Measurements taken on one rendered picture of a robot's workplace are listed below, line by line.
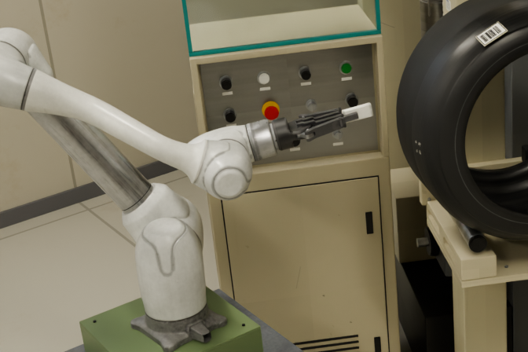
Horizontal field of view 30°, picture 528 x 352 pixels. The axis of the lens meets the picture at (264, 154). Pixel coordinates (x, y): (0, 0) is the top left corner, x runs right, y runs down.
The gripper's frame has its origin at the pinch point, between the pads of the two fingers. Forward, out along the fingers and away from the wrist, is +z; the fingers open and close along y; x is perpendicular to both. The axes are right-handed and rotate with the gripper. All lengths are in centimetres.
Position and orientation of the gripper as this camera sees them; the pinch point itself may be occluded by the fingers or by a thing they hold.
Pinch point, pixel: (357, 112)
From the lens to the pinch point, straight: 233.0
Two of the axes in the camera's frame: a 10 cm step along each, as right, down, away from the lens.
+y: -0.9, -3.7, 9.3
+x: 2.5, 8.9, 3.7
